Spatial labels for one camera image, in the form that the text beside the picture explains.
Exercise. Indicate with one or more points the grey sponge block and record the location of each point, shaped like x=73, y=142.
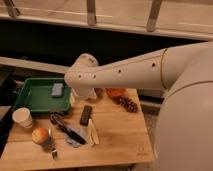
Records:
x=57, y=90

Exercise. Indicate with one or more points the yellow banana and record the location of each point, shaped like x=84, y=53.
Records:
x=92, y=133

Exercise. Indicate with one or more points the pine cone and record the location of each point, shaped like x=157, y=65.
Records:
x=127, y=103

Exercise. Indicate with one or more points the orange bowl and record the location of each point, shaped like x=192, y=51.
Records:
x=115, y=92

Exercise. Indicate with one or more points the black rectangular block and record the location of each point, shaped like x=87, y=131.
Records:
x=85, y=116

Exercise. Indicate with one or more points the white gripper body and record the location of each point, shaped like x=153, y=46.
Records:
x=84, y=93

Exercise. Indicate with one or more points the red yellow apple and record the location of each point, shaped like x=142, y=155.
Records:
x=40, y=135

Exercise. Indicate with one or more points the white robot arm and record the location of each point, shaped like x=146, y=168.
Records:
x=184, y=130

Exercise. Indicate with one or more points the green plastic tray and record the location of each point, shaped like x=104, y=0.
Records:
x=36, y=95

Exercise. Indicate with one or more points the purple bowl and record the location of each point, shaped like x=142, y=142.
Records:
x=99, y=92

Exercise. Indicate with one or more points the grey blue cloth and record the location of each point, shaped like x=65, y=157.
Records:
x=79, y=131

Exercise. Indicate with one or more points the metal spatula tool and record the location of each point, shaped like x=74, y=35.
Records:
x=53, y=148

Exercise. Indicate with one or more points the white paper cup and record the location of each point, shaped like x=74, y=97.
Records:
x=23, y=117

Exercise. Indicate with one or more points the wooden table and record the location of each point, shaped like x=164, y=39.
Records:
x=123, y=139

